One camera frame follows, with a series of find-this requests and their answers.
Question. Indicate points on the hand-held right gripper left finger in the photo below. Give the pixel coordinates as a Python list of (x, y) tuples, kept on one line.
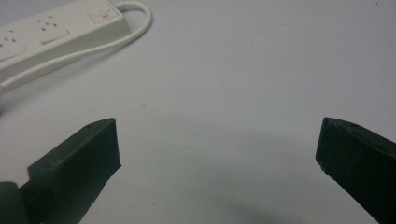
[(74, 168)]

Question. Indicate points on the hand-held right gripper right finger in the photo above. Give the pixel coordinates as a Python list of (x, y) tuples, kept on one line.
[(361, 161)]

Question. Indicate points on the white power strip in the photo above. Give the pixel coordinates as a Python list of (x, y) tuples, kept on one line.
[(53, 34), (93, 49)]

